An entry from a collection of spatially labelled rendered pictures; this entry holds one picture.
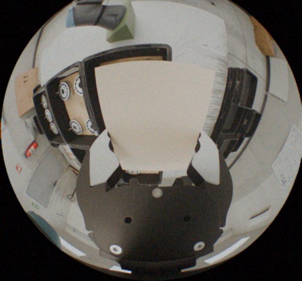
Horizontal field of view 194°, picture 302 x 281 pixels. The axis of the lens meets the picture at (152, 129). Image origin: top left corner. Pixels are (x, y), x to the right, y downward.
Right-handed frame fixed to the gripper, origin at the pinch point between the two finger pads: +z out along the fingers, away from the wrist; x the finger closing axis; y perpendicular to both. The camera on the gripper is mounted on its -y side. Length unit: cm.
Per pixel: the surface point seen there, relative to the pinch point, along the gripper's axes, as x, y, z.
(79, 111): -41.1, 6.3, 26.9
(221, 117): 84, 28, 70
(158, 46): 1.3, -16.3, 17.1
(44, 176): -314, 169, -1
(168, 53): 4.2, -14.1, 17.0
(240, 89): 83, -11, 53
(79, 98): -38.3, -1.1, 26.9
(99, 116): -22.8, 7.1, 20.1
